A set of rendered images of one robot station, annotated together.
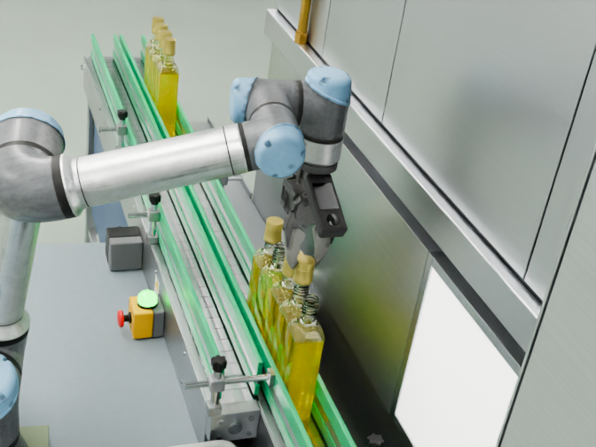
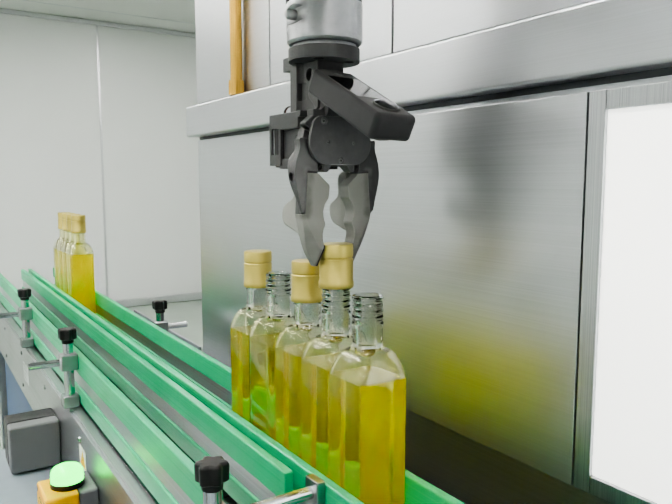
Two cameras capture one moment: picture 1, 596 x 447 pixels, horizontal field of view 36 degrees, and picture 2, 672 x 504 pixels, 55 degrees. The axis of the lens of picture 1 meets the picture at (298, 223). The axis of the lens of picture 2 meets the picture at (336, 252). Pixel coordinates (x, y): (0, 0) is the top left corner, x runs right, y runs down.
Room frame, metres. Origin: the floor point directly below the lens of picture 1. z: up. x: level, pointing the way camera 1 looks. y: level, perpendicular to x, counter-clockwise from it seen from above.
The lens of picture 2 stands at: (0.75, 0.09, 1.25)
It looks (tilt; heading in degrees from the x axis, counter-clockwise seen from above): 6 degrees down; 350
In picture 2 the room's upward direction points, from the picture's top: straight up
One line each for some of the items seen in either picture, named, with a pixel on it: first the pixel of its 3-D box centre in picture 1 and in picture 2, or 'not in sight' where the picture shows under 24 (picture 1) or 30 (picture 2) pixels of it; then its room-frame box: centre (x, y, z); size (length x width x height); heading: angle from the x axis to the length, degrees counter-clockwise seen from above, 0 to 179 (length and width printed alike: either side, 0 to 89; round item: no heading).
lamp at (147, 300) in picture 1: (147, 298); (67, 474); (1.67, 0.31, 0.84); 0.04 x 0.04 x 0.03
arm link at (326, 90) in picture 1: (324, 104); not in sight; (1.40, -0.01, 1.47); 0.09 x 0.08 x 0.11; 104
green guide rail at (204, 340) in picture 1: (137, 165); (47, 339); (2.13, 0.44, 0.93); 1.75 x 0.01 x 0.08; 23
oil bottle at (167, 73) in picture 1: (167, 85); (80, 271); (2.46, 0.43, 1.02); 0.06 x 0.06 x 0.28; 23
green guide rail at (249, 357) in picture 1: (165, 164); (85, 335); (2.16, 0.37, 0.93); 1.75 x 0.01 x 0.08; 23
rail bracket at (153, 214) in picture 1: (143, 219); (53, 370); (1.83, 0.36, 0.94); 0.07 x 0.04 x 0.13; 113
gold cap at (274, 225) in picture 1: (273, 230); (258, 268); (1.54, 0.04, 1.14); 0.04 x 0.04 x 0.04
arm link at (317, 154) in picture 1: (317, 147); (321, 28); (1.40, -0.01, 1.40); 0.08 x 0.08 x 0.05
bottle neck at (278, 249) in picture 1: (279, 255); (278, 293); (1.49, 0.02, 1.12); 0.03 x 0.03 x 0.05
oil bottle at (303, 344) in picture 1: (299, 367); (366, 454); (1.33, -0.04, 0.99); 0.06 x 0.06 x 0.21; 23
